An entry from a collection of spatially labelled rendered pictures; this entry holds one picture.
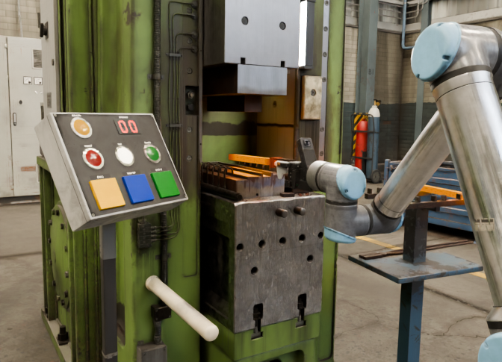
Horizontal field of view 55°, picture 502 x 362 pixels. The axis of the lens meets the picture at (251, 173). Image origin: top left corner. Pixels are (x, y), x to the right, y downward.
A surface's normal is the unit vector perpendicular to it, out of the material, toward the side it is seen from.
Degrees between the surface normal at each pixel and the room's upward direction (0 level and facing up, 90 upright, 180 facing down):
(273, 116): 90
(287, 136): 90
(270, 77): 90
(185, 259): 90
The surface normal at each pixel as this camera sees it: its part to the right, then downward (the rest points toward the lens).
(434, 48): -0.93, -0.09
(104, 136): 0.73, -0.43
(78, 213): -0.55, 0.10
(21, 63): 0.53, 0.11
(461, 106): -0.63, -0.12
